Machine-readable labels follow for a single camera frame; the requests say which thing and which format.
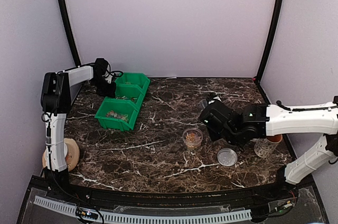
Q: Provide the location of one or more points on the clear plastic container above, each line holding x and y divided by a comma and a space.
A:
196, 131

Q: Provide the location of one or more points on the wooden slice coaster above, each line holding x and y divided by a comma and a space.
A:
72, 153

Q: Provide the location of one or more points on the left black frame post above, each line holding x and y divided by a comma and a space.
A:
69, 34

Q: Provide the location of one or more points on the black front rail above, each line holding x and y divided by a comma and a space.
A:
177, 189

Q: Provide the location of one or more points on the patterned mug yellow inside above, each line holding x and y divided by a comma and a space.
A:
264, 147

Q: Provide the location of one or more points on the candies in clear container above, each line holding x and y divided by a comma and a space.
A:
192, 139

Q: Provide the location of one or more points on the green three-compartment bin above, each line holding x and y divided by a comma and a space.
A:
137, 90

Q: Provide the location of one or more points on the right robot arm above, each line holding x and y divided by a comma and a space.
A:
263, 120

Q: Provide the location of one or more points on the metal scoop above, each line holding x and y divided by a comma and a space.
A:
203, 103

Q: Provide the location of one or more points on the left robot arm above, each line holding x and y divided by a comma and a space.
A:
56, 102

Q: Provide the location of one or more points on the right black frame post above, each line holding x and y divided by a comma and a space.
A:
269, 41

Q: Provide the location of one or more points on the black frame post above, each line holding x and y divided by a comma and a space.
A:
269, 41
69, 34

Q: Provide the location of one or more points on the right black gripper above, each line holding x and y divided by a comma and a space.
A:
214, 136

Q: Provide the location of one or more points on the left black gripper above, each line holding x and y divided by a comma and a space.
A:
109, 93

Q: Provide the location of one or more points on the blue mixed candies pile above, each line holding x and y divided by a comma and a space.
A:
127, 98

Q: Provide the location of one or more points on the clear plastic lid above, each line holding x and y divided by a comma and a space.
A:
227, 157

